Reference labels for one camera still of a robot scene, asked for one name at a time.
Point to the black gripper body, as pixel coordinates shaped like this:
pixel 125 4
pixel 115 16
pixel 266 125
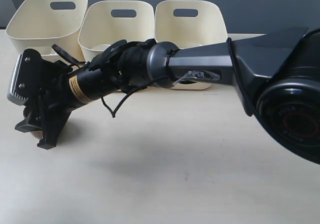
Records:
pixel 55 90

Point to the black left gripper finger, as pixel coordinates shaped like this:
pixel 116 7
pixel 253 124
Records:
pixel 29 124

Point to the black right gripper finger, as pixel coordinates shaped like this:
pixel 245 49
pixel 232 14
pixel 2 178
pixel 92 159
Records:
pixel 52 127

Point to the brown wooden cup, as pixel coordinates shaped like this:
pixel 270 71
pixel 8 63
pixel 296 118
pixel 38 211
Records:
pixel 36 134

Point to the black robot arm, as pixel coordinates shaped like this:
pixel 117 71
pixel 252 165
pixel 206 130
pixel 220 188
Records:
pixel 276 77

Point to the middle cream plastic bin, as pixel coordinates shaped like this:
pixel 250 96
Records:
pixel 109 21

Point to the cream plastic bin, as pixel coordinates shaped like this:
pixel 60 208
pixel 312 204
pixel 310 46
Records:
pixel 39 24
pixel 189 23
pixel 109 21

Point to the left cream plastic bin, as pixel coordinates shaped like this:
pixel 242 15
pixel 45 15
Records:
pixel 39 24

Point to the right cream plastic bin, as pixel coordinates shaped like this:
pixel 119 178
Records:
pixel 189 23

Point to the wrist camera with grey heatsink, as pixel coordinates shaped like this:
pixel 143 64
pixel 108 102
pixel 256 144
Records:
pixel 31 74

